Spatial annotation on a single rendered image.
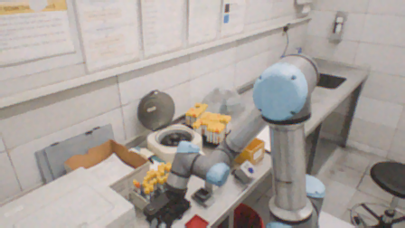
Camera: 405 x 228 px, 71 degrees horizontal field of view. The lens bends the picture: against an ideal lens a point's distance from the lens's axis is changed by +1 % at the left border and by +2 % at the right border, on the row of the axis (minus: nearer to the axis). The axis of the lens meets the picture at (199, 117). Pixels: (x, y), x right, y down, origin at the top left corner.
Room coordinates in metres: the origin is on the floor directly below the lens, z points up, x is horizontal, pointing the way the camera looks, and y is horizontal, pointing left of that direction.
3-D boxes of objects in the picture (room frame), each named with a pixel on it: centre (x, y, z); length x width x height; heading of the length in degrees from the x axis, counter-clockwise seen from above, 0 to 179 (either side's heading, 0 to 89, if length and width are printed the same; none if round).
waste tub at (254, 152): (1.22, -0.24, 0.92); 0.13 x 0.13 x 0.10; 46
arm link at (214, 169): (0.76, -0.04, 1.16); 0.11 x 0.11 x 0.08; 58
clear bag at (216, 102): (1.74, -0.09, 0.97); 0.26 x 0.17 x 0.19; 160
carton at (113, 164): (0.99, 0.40, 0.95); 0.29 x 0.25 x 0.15; 49
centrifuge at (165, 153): (1.23, 0.11, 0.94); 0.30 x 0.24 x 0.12; 41
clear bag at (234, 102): (1.85, -0.23, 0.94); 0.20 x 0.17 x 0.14; 111
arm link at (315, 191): (0.70, -0.34, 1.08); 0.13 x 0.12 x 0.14; 148
